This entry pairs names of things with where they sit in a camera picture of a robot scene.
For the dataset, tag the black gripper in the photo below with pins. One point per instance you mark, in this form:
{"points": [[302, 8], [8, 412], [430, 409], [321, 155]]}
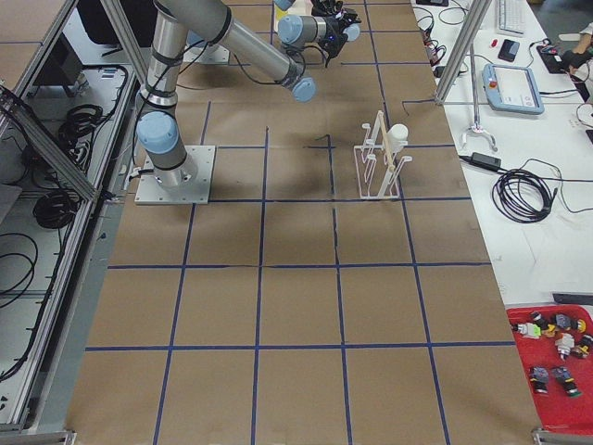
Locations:
{"points": [[330, 7], [334, 41]]}

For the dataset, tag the wooden rack dowel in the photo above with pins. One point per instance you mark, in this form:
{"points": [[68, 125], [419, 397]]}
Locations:
{"points": [[389, 154]]}

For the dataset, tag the white keyboard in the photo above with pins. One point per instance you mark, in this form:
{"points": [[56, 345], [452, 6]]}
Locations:
{"points": [[510, 17]]}

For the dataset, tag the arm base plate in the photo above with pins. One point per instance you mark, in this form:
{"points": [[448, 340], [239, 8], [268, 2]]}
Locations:
{"points": [[188, 184]]}

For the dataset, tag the red parts tray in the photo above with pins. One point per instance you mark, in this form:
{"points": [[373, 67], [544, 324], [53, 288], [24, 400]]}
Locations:
{"points": [[555, 346]]}

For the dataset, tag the white ikea cup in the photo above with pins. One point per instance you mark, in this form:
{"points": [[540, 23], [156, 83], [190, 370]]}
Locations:
{"points": [[398, 137]]}

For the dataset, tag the blue teach pendant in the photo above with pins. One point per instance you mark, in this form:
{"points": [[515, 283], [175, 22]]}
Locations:
{"points": [[512, 89]]}

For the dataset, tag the aluminium frame post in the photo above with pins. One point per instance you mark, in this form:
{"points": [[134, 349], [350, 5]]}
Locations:
{"points": [[469, 29]]}

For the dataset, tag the black power adapter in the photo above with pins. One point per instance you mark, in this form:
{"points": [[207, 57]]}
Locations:
{"points": [[486, 162]]}

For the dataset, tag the white wire cup rack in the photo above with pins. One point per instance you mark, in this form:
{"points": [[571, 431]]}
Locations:
{"points": [[375, 181]]}

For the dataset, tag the light blue cup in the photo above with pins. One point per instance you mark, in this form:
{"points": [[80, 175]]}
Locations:
{"points": [[352, 32]]}

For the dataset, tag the black smartphone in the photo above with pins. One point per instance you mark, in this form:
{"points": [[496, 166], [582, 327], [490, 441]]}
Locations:
{"points": [[508, 50]]}

